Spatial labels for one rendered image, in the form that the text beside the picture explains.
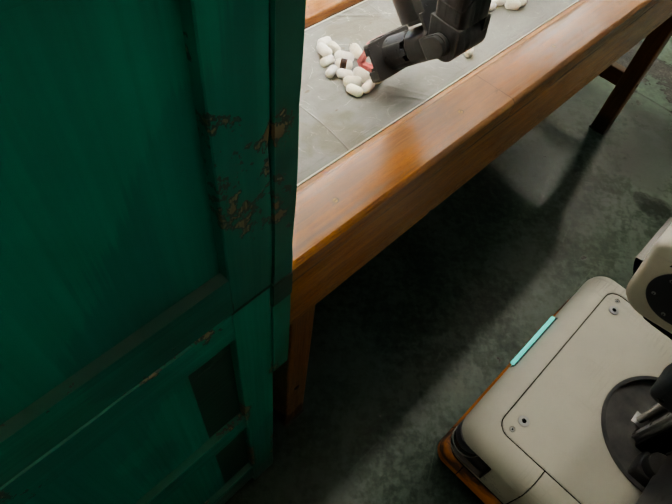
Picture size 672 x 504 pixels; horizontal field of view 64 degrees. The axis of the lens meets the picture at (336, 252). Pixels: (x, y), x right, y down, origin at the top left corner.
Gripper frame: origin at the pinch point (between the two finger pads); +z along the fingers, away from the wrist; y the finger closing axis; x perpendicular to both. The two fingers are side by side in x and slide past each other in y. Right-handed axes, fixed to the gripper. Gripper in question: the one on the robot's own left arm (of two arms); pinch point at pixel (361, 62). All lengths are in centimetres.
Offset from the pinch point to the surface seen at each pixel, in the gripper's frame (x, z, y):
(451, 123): 14.1, -16.6, -0.2
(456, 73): 9.3, -7.6, -15.0
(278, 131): -3, -44, 47
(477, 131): 17.2, -18.9, -3.1
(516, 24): 7.3, -5.8, -39.4
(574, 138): 67, 38, -117
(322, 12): -11.0, 12.2, -5.2
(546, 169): 68, 36, -94
